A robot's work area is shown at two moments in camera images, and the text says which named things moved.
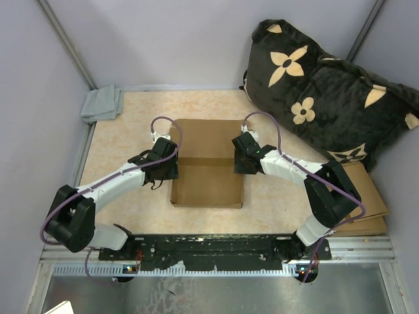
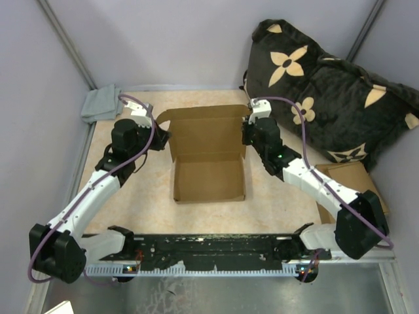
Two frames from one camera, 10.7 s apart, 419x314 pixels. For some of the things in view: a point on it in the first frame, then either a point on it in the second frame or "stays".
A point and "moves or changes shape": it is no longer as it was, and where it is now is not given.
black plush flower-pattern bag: [347, 110] stays
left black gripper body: [169, 171] to [156, 142]
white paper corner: [65, 307] stays
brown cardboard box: [206, 165] moves or changes shape
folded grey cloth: [105, 103] stays
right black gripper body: [241, 167] to [248, 133]
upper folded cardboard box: [369, 195] stays
